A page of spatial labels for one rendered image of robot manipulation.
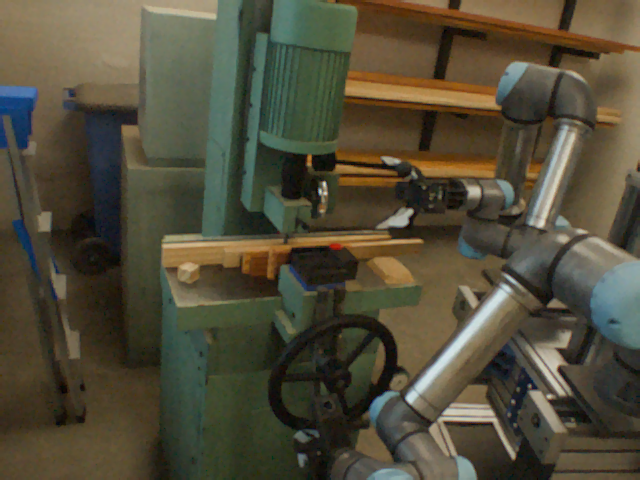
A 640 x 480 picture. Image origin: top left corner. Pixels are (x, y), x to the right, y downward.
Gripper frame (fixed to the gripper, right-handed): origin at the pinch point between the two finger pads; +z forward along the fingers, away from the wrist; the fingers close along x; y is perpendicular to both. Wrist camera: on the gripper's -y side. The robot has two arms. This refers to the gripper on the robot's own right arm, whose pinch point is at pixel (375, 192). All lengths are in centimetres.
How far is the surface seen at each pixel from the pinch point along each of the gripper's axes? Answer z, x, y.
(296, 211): 12.6, 6.2, -12.8
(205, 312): 35.0, 25.9, -5.2
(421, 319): -116, 88, -130
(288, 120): 18.0, -14.0, -7.3
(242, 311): 27.0, 26.4, -5.3
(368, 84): -103, -38, -187
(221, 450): 29, 65, -13
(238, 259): 23.8, 18.8, -19.5
